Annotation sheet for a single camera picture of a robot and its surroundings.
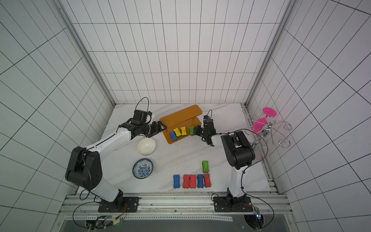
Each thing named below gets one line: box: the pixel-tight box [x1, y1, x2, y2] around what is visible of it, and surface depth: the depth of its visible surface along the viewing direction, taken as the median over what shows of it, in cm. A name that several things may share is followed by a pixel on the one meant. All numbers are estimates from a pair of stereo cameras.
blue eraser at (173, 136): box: [169, 130, 178, 142], surface depth 100 cm
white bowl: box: [137, 137, 157, 156], surface depth 92 cm
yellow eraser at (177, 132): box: [173, 127, 182, 137], surface depth 101 cm
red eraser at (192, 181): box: [189, 174, 197, 189], surface depth 81 cm
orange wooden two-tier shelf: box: [159, 104, 203, 145], surface depth 97 cm
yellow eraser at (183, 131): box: [180, 126, 187, 136], surface depth 102 cm
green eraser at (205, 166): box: [201, 160, 210, 173], surface depth 87 cm
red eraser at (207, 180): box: [203, 173, 212, 188], surface depth 81 cm
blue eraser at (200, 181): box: [197, 174, 204, 189], surface depth 81 cm
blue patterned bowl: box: [132, 158, 154, 180], surface depth 85 cm
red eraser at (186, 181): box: [182, 174, 190, 189], surface depth 83 cm
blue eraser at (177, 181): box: [173, 174, 181, 189], surface depth 82 cm
